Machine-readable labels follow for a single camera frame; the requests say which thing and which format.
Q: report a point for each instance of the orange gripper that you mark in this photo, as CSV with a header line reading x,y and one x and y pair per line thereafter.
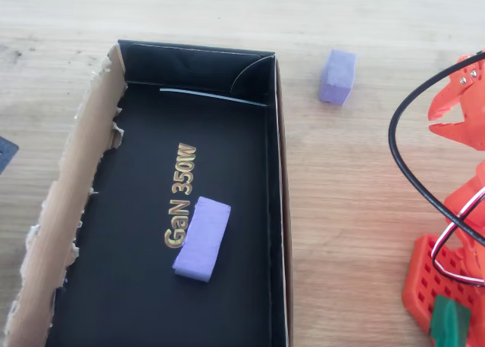
x,y
456,97

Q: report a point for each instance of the purple foam block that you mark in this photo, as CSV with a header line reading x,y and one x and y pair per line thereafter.
x,y
202,241
337,78

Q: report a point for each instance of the black cardboard box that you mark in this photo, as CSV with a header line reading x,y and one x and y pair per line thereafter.
x,y
132,172

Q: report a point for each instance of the green table clamp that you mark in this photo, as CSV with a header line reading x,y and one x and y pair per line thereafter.
x,y
449,320

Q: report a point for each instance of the dark grey tape patch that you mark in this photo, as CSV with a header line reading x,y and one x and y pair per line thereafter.
x,y
5,154

